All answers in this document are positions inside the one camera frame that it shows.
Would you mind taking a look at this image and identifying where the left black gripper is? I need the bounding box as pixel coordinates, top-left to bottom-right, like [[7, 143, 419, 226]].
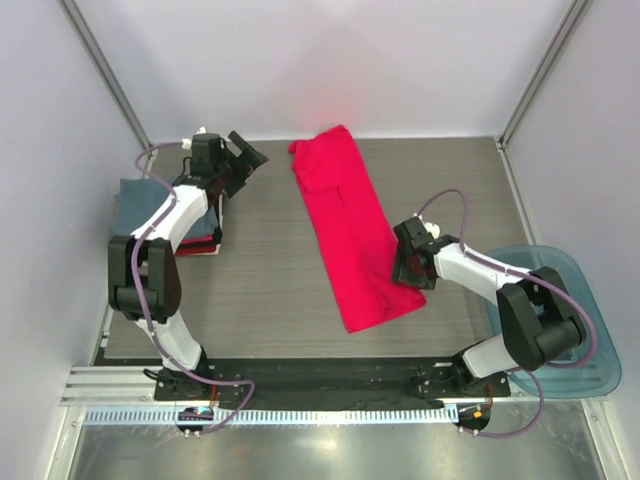
[[215, 132, 267, 198]]

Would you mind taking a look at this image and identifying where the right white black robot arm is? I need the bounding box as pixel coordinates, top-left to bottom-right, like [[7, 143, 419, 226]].
[[392, 215, 597, 396]]

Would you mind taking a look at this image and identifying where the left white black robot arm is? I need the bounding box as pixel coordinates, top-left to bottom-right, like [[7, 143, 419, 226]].
[[108, 128, 268, 399]]

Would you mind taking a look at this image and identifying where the folded black t shirt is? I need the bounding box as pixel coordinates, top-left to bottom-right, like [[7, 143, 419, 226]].
[[208, 194, 224, 245]]

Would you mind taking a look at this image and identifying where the folded grey-blue t shirt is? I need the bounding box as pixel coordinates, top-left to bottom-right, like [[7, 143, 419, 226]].
[[112, 177, 219, 240]]

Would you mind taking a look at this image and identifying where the blue plastic bin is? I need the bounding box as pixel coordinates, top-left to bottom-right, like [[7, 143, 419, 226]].
[[482, 243, 623, 400]]

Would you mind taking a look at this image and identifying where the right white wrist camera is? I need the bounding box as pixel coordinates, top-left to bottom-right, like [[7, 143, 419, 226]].
[[417, 215, 441, 239]]

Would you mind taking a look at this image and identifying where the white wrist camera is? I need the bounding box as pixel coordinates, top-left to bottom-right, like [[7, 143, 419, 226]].
[[181, 126, 208, 150], [417, 215, 441, 239]]

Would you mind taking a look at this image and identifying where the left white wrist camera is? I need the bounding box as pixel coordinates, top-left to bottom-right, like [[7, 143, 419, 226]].
[[181, 126, 208, 150]]

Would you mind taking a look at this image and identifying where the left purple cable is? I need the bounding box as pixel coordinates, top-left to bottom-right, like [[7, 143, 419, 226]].
[[132, 138, 256, 434]]

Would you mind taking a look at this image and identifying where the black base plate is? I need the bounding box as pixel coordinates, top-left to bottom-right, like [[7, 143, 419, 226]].
[[143, 357, 511, 411]]

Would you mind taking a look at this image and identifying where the slotted cable duct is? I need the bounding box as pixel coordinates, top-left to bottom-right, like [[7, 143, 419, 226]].
[[84, 404, 458, 427]]

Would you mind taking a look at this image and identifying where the left aluminium frame post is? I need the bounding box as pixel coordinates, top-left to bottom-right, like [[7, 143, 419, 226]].
[[56, 0, 152, 148]]

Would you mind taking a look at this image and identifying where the aluminium frame post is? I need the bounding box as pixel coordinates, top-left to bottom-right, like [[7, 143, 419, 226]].
[[56, 0, 152, 148], [496, 0, 592, 150]]

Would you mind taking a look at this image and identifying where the right aluminium frame post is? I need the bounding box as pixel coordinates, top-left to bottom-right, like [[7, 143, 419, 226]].
[[496, 0, 592, 150]]

